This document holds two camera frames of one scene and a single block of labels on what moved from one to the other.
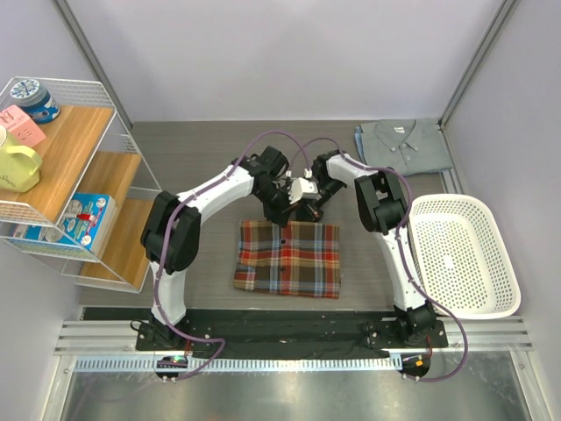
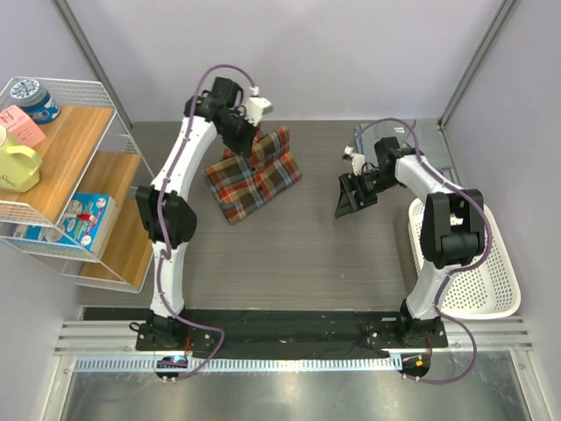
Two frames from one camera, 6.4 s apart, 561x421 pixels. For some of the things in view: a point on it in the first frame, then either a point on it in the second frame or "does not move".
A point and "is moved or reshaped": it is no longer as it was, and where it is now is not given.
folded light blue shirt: [358, 134] does not move
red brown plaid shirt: [301, 259] is moved or reshaped
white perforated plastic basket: [463, 260] does not move
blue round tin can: [35, 101] does not move
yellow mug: [20, 166] does not move
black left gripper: [280, 215] to [244, 147]
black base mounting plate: [294, 332] does not move
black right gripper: [309, 212] to [347, 203]
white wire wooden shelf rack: [93, 209] does not move
